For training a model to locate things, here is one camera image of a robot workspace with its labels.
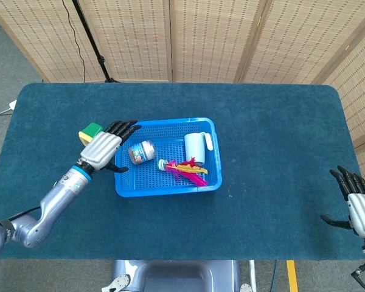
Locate green box with yellow lid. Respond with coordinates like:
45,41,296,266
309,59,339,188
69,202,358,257
78,122,105,147

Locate thin black hanging cable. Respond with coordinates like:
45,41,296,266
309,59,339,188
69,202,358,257
62,0,86,83

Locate light blue plastic mug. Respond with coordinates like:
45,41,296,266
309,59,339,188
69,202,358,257
184,131,214,167

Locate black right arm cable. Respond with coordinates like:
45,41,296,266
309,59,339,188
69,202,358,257
351,263,365,292

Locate silver robot torso base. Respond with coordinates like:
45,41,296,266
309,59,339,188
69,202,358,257
102,260,253,292

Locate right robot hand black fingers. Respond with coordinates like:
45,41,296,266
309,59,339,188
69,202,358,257
320,165,365,237

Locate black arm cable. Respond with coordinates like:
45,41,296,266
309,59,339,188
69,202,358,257
351,263,365,292
0,206,42,228

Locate bamboo folding screen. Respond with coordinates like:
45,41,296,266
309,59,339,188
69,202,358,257
0,0,365,214

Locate teal table cloth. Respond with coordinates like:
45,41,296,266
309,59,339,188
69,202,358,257
0,82,365,261

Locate colourful feather shuttlecock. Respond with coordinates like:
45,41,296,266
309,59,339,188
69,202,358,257
157,156,209,187

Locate yellow floor tape strip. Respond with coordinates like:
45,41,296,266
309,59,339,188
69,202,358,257
286,260,299,292

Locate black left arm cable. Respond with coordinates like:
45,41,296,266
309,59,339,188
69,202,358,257
0,206,42,228

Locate black tripod stand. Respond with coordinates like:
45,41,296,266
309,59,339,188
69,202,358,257
71,0,120,83

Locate white power adapter with cord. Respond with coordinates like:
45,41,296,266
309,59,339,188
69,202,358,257
0,99,18,119

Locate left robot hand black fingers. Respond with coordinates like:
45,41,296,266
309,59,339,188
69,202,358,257
80,120,142,173

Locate glass jar with blue label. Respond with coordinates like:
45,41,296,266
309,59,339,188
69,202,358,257
128,139,156,165

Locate blue perforated plastic basket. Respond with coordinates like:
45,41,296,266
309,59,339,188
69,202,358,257
114,117,223,198

